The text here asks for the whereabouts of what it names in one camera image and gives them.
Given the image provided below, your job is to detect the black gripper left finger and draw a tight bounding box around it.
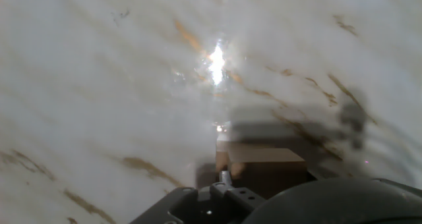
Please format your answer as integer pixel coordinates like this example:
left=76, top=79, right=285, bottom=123
left=128, top=170, right=266, bottom=224

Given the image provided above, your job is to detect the large wooden cube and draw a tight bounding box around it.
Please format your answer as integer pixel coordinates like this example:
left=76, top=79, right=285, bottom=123
left=216, top=140, right=308, bottom=199

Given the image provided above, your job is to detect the marble pattern table sheet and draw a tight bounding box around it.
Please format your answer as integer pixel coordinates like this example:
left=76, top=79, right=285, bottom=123
left=0, top=0, right=422, bottom=224

